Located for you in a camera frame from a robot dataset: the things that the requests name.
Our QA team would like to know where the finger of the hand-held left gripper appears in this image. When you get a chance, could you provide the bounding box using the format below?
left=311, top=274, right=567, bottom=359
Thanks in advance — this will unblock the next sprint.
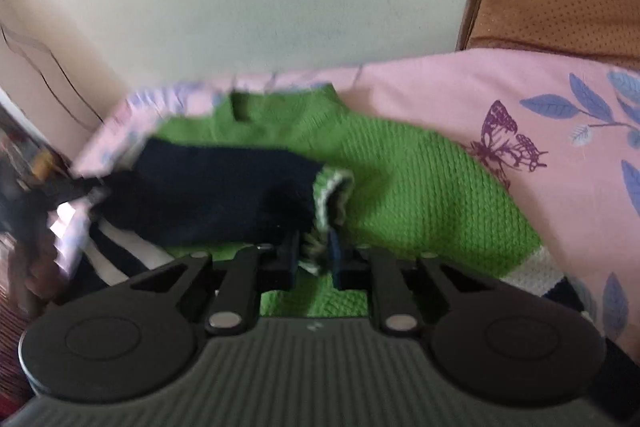
left=47, top=177, right=111, bottom=208

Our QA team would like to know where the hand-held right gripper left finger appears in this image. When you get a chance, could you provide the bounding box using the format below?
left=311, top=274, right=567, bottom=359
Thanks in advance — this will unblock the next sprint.
left=127, top=231, right=302, bottom=335

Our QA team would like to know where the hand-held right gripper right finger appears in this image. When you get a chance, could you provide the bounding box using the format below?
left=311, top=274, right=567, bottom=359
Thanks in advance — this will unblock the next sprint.
left=326, top=231, right=497, bottom=336

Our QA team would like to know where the green and navy knit sweater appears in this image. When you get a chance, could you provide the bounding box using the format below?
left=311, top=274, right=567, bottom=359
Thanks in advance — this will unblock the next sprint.
left=75, top=83, right=591, bottom=320

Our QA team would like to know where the red patterned cloth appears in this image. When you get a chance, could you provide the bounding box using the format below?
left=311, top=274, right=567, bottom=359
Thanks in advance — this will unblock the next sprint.
left=0, top=302, right=36, bottom=413

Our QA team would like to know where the pink tree print bed sheet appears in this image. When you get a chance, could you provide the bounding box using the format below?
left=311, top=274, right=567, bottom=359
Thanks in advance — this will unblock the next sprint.
left=70, top=48, right=640, bottom=358

